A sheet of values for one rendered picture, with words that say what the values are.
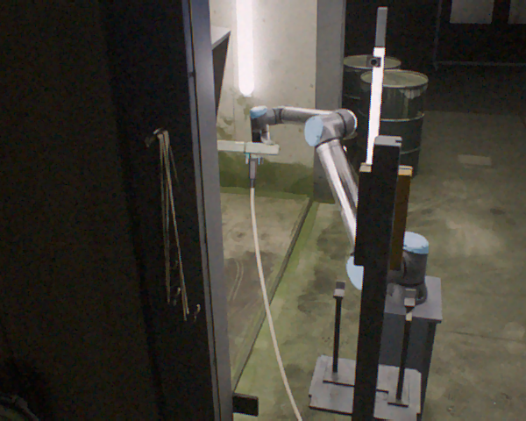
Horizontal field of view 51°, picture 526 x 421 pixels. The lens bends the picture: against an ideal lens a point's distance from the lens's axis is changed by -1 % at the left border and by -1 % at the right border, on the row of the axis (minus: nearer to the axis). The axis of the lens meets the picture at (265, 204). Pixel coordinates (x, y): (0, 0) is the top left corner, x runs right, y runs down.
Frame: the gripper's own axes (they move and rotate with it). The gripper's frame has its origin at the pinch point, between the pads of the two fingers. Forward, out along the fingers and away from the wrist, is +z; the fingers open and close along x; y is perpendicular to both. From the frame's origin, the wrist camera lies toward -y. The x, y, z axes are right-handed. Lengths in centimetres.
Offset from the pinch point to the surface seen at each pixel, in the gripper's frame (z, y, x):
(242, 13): -173, -54, 35
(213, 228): 100, -6, -3
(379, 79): -88, -26, -60
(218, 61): -21.6, -37.8, 21.0
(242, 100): -189, 11, 35
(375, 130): -91, 4, -62
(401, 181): 122, -32, -51
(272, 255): -98, 98, -4
